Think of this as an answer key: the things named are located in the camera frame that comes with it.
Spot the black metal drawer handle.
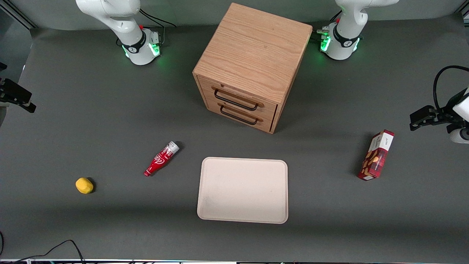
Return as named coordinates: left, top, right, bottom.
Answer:
left=218, top=103, right=264, bottom=126
left=212, top=86, right=265, bottom=111

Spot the wooden drawer cabinet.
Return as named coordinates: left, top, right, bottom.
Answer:
left=192, top=3, right=313, bottom=135

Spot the red cookie box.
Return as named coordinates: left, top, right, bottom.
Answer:
left=358, top=129, right=395, bottom=181

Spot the yellow lemon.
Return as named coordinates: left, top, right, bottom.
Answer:
left=75, top=177, right=94, bottom=194

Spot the red cola bottle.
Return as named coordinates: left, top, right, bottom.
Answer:
left=143, top=141, right=180, bottom=177

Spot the beige rectangular tray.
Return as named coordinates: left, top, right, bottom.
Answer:
left=197, top=157, right=289, bottom=224

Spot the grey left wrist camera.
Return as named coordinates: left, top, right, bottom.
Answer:
left=450, top=126, right=469, bottom=144

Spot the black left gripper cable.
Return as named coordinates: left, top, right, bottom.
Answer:
left=433, top=65, right=469, bottom=110

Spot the black cable on table edge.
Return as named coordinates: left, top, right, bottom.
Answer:
left=0, top=232, right=86, bottom=264

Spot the black right arm base cable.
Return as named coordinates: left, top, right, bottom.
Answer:
left=139, top=8, right=177, bottom=44

